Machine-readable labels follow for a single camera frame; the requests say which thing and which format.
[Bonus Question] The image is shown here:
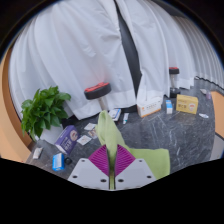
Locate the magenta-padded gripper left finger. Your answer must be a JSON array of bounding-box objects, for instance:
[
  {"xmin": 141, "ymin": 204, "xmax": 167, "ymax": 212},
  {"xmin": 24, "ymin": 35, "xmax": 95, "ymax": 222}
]
[{"xmin": 67, "ymin": 144, "xmax": 111, "ymax": 191}]

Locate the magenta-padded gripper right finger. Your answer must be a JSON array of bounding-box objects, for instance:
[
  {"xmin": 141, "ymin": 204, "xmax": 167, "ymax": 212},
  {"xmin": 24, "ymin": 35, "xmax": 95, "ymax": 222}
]
[{"xmin": 113, "ymin": 144, "xmax": 158, "ymax": 191}]

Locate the green towel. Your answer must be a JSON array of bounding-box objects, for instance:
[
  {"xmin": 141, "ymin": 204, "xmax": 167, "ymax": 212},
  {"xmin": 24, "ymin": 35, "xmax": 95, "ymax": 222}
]
[{"xmin": 95, "ymin": 110, "xmax": 171, "ymax": 191}]

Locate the small white sachet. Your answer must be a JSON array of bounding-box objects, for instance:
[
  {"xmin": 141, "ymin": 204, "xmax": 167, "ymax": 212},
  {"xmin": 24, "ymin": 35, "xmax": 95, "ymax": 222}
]
[
  {"xmin": 76, "ymin": 134, "xmax": 93, "ymax": 146},
  {"xmin": 83, "ymin": 122, "xmax": 98, "ymax": 131}
]

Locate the small printed sachet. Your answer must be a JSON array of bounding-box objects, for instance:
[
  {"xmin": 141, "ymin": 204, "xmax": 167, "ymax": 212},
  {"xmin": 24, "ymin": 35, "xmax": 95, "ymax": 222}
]
[{"xmin": 87, "ymin": 128, "xmax": 99, "ymax": 140}]

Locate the purple cardboard box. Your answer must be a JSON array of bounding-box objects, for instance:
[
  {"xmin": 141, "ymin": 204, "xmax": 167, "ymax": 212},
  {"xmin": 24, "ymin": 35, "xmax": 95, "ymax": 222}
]
[{"xmin": 54, "ymin": 124, "xmax": 80, "ymax": 155}]

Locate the small white tube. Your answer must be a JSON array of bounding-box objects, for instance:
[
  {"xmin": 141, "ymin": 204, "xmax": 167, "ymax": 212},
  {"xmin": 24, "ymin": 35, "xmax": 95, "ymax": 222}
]
[{"xmin": 122, "ymin": 112, "xmax": 130, "ymax": 125}]

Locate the white packet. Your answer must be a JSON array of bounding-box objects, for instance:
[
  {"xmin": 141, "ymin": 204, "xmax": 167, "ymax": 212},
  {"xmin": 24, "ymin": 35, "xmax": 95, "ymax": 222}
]
[{"xmin": 32, "ymin": 146, "xmax": 44, "ymax": 160}]

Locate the stack of booklets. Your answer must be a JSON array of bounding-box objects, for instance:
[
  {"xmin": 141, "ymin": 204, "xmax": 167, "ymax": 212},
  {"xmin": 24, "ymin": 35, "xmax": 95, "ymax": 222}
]
[{"xmin": 108, "ymin": 108, "xmax": 122, "ymax": 122}]

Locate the white tissue box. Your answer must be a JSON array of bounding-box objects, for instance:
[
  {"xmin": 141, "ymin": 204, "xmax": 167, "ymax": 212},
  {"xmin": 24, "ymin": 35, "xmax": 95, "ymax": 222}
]
[{"xmin": 136, "ymin": 97, "xmax": 164, "ymax": 118}]

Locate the small white and blue box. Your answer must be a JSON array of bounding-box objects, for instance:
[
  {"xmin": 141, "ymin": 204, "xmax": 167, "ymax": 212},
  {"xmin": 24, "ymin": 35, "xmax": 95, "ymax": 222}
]
[{"xmin": 165, "ymin": 99, "xmax": 174, "ymax": 115}]

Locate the green plant in white pot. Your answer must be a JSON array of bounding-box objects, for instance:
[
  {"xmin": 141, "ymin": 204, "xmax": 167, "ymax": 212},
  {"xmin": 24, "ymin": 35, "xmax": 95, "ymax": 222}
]
[{"xmin": 20, "ymin": 85, "xmax": 72, "ymax": 145}]

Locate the black stool with red top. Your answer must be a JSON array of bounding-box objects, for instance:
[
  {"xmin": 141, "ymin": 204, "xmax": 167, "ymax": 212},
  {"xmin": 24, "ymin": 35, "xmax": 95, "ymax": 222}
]
[
  {"xmin": 168, "ymin": 66, "xmax": 181, "ymax": 99},
  {"xmin": 83, "ymin": 81, "xmax": 112, "ymax": 113}
]

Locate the yellow cardboard box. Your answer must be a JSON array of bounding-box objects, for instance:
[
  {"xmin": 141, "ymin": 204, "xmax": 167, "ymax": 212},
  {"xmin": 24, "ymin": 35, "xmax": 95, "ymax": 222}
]
[{"xmin": 175, "ymin": 94, "xmax": 199, "ymax": 115}]

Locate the orange and grey chair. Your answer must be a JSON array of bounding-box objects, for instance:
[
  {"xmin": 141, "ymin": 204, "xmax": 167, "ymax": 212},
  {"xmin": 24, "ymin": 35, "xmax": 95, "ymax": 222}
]
[{"xmin": 209, "ymin": 99, "xmax": 224, "ymax": 161}]

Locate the white curtain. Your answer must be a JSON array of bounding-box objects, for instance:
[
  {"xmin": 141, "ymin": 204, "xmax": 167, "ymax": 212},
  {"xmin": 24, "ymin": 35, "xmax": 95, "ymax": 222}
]
[
  {"xmin": 8, "ymin": 0, "xmax": 138, "ymax": 120},
  {"xmin": 114, "ymin": 0, "xmax": 224, "ymax": 101}
]

